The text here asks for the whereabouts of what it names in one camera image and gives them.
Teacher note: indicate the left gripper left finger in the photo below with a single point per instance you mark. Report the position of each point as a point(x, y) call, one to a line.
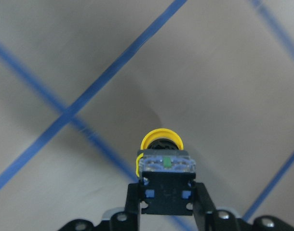
point(129, 218)

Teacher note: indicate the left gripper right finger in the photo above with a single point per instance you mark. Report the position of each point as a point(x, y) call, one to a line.
point(207, 216)

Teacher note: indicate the yellow push button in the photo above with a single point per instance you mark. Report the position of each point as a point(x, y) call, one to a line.
point(166, 174)

